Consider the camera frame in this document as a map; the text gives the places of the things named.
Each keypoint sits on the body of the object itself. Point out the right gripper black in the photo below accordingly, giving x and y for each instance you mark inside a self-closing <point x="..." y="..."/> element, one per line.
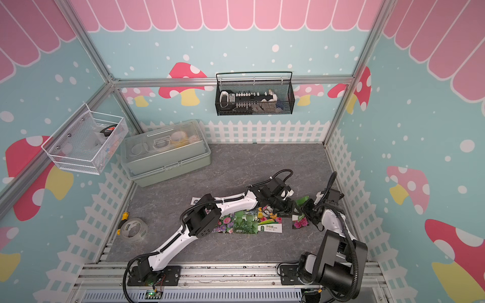
<point x="306" y="207"/>

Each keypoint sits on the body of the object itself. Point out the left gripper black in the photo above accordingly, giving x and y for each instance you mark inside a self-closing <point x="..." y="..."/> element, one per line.
<point x="287" y="209"/>

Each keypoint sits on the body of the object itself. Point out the green pink flower seed packet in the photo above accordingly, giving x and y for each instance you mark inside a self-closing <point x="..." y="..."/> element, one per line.
<point x="299" y="219"/>

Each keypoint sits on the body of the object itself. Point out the multicolour ranunculus seed packet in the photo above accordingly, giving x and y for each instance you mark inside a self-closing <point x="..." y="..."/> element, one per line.
<point x="268" y="220"/>

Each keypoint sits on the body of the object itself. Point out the green gourd seed packet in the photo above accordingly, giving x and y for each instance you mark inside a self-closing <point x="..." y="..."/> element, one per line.
<point x="246" y="222"/>

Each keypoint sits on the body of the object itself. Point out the pink mixed flower seed packet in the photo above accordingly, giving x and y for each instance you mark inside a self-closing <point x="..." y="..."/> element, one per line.
<point x="225" y="224"/>

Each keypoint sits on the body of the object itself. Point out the purple flower seed packet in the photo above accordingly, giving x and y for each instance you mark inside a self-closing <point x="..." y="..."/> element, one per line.
<point x="195" y="200"/>

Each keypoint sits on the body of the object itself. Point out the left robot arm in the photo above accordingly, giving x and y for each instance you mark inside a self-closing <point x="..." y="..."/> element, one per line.
<point x="200" y="220"/>

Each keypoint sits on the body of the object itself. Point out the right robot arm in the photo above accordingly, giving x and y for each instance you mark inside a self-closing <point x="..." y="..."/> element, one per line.
<point x="339" y="264"/>

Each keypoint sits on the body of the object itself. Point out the black white tool in basket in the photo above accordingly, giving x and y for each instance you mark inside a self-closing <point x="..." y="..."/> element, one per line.
<point x="230" y="101"/>

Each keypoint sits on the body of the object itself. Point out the translucent green storage box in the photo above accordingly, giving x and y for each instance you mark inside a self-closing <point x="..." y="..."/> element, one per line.
<point x="165" y="153"/>

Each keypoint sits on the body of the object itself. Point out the clear tape roll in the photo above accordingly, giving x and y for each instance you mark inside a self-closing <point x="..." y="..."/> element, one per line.
<point x="133" y="230"/>

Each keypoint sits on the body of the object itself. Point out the small green circuit board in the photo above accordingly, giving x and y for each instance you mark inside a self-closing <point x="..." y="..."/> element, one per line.
<point x="153" y="295"/>

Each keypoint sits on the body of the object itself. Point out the black red object in basket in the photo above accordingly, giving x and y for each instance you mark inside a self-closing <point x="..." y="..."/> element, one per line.
<point x="107" y="131"/>

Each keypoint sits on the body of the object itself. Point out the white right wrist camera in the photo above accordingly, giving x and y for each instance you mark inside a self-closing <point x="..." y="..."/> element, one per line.
<point x="319" y="198"/>

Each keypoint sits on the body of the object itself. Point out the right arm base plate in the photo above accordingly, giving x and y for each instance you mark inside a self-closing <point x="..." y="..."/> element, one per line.
<point x="289" y="275"/>

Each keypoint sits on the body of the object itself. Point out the black wire mesh basket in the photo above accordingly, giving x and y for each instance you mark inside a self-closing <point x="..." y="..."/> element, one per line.
<point x="280" y="82"/>

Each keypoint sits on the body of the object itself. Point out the aluminium front rail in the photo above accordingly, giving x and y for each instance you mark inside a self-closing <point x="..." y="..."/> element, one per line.
<point x="108" y="275"/>

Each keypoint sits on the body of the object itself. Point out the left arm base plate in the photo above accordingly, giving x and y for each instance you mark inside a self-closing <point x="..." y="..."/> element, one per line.
<point x="166" y="275"/>

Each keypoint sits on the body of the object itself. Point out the yellow handled screwdriver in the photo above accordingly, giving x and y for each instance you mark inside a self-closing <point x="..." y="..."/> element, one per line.
<point x="124" y="217"/>

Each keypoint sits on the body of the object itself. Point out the white wire mesh basket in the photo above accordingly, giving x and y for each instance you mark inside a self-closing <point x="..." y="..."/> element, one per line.
<point x="78" y="146"/>

